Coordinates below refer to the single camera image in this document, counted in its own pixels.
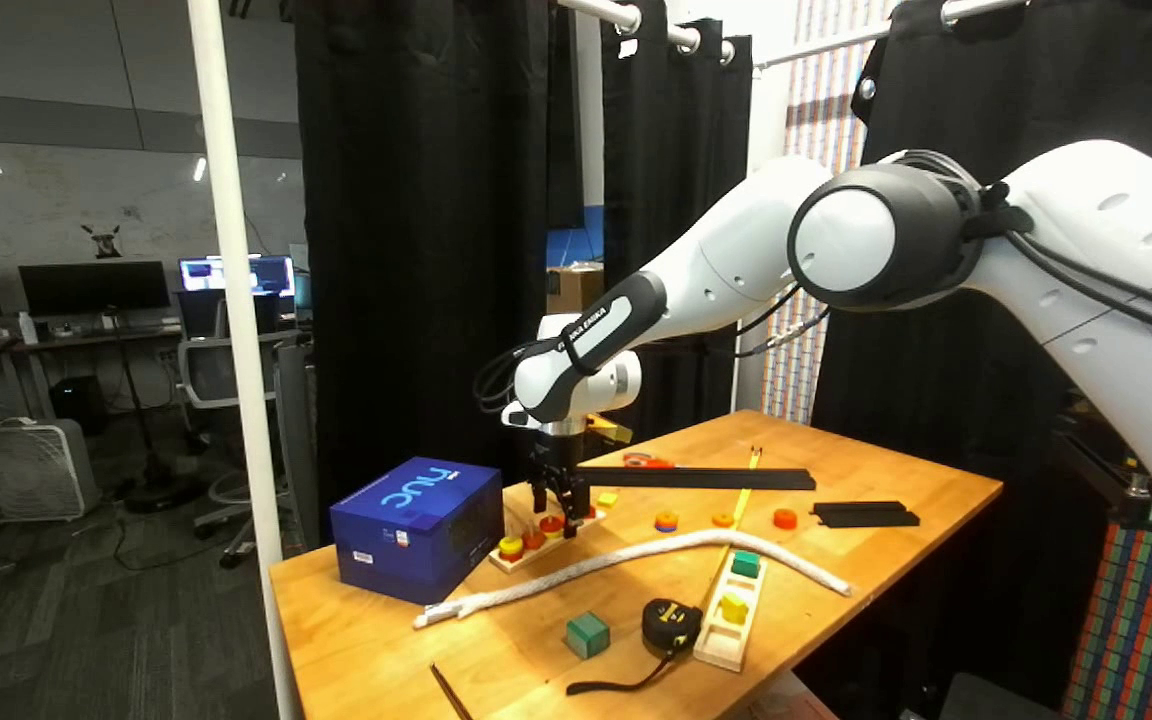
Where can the white pole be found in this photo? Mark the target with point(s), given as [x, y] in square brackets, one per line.
[238, 334]

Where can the yellow cube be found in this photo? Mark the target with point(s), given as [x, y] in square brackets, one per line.
[735, 608]

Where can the green cube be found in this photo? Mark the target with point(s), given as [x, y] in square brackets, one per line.
[744, 564]

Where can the white box fan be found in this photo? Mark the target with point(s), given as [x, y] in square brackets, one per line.
[26, 471]

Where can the orange and purple disc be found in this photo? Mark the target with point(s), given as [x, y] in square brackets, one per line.
[664, 521]

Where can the black curtain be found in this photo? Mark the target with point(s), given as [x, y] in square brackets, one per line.
[922, 374]
[679, 160]
[422, 227]

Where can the colorful woven cloth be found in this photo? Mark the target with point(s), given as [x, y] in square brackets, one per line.
[1140, 624]

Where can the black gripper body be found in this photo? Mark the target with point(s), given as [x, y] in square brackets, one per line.
[556, 463]

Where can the mesh office chair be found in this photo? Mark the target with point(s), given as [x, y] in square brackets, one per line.
[210, 387]

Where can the teal cube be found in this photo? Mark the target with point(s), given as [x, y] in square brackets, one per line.
[587, 633]

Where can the blue lit computer monitor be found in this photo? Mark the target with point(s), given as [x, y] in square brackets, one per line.
[210, 274]

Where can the orange small block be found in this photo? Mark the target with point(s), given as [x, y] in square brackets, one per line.
[785, 517]

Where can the small yellow block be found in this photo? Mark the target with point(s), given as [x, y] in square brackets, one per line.
[607, 500]

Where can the yellow disc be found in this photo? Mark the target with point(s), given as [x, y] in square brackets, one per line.
[513, 543]

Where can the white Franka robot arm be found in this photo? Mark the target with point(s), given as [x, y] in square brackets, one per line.
[1109, 252]

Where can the blue cardboard box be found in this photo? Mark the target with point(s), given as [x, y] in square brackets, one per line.
[403, 532]

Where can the flat black plate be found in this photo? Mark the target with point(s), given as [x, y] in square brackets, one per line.
[865, 514]

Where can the yellow measuring tape strip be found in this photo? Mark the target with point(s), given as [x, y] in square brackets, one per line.
[741, 505]

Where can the long black bar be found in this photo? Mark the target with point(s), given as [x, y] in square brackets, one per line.
[710, 476]

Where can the dark computer monitor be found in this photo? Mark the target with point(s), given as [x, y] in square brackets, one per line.
[92, 285]

